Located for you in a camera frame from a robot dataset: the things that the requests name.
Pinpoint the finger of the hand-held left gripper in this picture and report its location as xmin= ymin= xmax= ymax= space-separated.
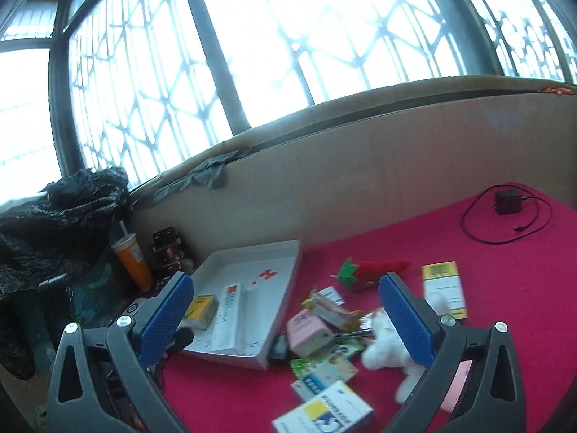
xmin=164 ymin=327 xmax=195 ymax=356

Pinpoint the teal patterned cloth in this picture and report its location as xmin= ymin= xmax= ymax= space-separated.
xmin=70 ymin=259 xmax=140 ymax=330

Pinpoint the yellow candy packet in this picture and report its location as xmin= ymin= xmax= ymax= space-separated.
xmin=301 ymin=286 xmax=361 ymax=330

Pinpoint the black rack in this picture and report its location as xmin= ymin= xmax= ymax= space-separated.
xmin=151 ymin=227 xmax=194 ymax=280

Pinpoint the black power adapter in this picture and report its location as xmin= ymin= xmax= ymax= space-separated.
xmin=495 ymin=189 xmax=524 ymax=215

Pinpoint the grey tape strip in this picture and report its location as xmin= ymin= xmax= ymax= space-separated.
xmin=153 ymin=149 xmax=246 ymax=204

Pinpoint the black plastic bag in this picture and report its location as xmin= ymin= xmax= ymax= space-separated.
xmin=0 ymin=167 xmax=133 ymax=298

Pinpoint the orange cup with straw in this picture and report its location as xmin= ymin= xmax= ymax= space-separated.
xmin=111 ymin=221 xmax=155 ymax=292

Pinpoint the white box with red cross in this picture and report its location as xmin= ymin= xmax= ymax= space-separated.
xmin=180 ymin=239 xmax=302 ymax=371

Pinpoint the blue and white box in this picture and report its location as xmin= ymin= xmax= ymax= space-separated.
xmin=291 ymin=361 xmax=359 ymax=402

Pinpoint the green snack packet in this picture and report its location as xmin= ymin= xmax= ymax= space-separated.
xmin=288 ymin=343 xmax=366 ymax=377

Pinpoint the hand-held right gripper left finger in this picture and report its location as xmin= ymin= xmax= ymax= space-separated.
xmin=47 ymin=271 xmax=194 ymax=433

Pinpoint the cardboard partition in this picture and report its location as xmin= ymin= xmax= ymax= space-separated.
xmin=131 ymin=83 xmax=577 ymax=280

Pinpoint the pink box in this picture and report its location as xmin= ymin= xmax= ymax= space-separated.
xmin=287 ymin=310 xmax=334 ymax=357

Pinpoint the red chili plush toy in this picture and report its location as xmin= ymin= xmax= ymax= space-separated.
xmin=334 ymin=257 xmax=411 ymax=292

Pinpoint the small black box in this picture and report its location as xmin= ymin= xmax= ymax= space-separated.
xmin=269 ymin=334 xmax=289 ymax=362

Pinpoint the white blue yellow box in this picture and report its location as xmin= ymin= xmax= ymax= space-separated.
xmin=272 ymin=381 xmax=375 ymax=433

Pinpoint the white plush bunny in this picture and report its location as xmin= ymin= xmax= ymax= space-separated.
xmin=361 ymin=291 xmax=452 ymax=404

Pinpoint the small yellow box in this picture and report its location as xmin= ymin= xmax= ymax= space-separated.
xmin=182 ymin=294 xmax=220 ymax=330

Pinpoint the pink tablecloth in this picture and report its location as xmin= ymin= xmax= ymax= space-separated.
xmin=158 ymin=183 xmax=577 ymax=433

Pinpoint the long white box red label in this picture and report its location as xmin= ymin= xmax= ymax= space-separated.
xmin=212 ymin=283 xmax=253 ymax=355

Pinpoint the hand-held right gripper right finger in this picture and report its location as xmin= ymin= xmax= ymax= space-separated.
xmin=378 ymin=272 xmax=527 ymax=433

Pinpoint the black charger cable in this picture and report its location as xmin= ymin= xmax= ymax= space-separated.
xmin=461 ymin=185 xmax=553 ymax=244

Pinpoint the yellow and white box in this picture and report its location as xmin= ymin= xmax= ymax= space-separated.
xmin=421 ymin=262 xmax=467 ymax=321

